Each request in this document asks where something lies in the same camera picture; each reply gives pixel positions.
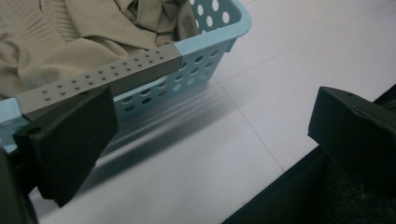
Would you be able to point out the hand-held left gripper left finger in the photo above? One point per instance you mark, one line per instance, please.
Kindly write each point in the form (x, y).
(68, 146)

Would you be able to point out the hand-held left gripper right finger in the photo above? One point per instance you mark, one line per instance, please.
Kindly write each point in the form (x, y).
(358, 133)

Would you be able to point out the beige cloth garment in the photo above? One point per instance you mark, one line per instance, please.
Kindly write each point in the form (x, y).
(93, 28)

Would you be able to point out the light blue perforated plastic basket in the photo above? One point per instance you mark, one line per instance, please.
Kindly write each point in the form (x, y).
(214, 34)

